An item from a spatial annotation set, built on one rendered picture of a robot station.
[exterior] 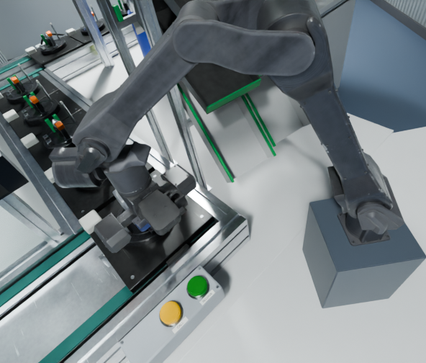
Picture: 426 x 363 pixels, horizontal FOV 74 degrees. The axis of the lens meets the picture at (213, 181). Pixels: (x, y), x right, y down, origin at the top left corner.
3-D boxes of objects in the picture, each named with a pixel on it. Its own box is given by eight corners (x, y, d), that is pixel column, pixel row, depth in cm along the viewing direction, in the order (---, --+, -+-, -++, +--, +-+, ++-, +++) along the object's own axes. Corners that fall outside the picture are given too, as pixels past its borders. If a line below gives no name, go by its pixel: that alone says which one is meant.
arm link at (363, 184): (302, -32, 25) (239, 12, 28) (313, -2, 20) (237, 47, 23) (382, 176, 44) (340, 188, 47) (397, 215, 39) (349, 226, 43)
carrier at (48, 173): (155, 171, 82) (139, 138, 73) (83, 225, 74) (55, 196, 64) (116, 137, 96) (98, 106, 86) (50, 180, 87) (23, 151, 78)
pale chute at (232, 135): (268, 157, 73) (276, 155, 69) (227, 183, 70) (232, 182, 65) (214, 59, 70) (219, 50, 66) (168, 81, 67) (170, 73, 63)
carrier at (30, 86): (62, 93, 123) (44, 65, 114) (8, 122, 115) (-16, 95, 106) (43, 77, 137) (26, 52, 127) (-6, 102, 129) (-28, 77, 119)
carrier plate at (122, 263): (214, 220, 68) (213, 215, 66) (133, 294, 59) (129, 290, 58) (158, 173, 81) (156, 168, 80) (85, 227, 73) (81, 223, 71)
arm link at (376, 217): (383, 186, 47) (396, 160, 42) (401, 235, 41) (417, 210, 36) (340, 188, 48) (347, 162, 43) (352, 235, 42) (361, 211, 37)
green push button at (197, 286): (212, 288, 57) (210, 284, 56) (198, 302, 56) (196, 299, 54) (199, 275, 59) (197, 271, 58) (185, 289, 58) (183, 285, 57)
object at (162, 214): (124, 199, 43) (147, 224, 40) (162, 171, 46) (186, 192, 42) (139, 219, 48) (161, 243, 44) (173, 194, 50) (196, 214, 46)
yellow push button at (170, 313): (186, 315, 55) (183, 311, 53) (170, 330, 53) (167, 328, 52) (174, 299, 57) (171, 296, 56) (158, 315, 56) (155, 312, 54)
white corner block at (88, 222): (109, 227, 72) (101, 218, 69) (93, 238, 70) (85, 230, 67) (100, 216, 75) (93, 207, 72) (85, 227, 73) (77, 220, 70)
